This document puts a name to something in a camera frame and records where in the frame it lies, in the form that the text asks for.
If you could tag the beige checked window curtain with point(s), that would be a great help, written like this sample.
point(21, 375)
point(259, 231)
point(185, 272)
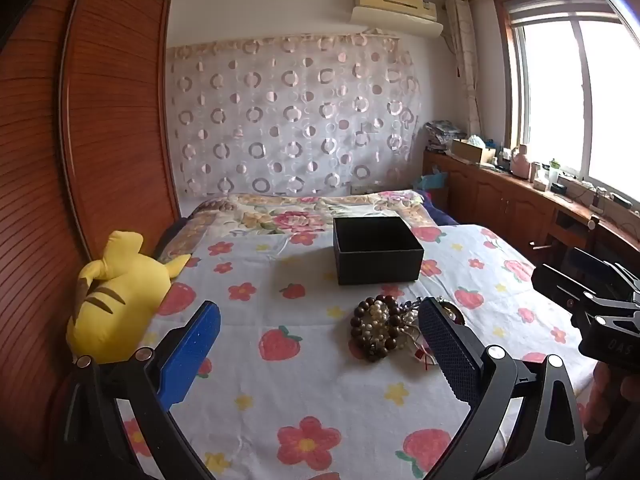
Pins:
point(465, 60)

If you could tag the pink kettle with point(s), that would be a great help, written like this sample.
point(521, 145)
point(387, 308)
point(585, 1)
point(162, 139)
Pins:
point(521, 162)

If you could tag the yellow plush toy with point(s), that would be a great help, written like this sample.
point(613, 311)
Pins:
point(110, 305)

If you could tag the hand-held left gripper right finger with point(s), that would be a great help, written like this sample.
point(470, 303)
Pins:
point(445, 350)

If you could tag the wooden cabinet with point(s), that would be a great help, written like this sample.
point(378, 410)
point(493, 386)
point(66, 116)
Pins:
point(490, 200)

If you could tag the green-capped bottle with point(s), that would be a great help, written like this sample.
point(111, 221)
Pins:
point(554, 172)

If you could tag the blue bag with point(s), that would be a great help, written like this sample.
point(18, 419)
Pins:
point(432, 181)

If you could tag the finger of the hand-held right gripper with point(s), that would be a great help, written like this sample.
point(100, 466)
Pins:
point(557, 282)
point(600, 265)

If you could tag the purple blanket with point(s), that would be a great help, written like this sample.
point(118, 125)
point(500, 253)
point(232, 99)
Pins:
point(442, 212)

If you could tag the pile of papers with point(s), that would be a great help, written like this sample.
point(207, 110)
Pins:
point(442, 132)

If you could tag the black box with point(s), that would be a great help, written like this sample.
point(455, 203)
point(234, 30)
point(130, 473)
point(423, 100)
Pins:
point(380, 265)

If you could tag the floral blanket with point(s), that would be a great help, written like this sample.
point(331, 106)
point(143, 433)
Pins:
point(280, 220)

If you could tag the person's right hand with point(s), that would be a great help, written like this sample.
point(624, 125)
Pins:
point(631, 392)

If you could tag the wall air conditioner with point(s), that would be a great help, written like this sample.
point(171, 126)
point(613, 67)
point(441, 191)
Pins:
point(395, 10)

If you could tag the strawberry print bed sheet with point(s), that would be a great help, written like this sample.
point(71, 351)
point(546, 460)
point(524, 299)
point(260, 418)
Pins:
point(310, 390)

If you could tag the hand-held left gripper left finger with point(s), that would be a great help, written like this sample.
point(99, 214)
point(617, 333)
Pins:
point(195, 350)

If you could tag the cardboard tissue box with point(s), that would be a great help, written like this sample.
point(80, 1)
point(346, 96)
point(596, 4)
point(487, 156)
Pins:
point(470, 151)

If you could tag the circle-patterned sheer curtain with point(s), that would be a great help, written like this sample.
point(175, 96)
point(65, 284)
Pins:
point(290, 120)

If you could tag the window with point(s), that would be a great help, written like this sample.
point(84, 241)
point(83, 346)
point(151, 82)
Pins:
point(550, 100)

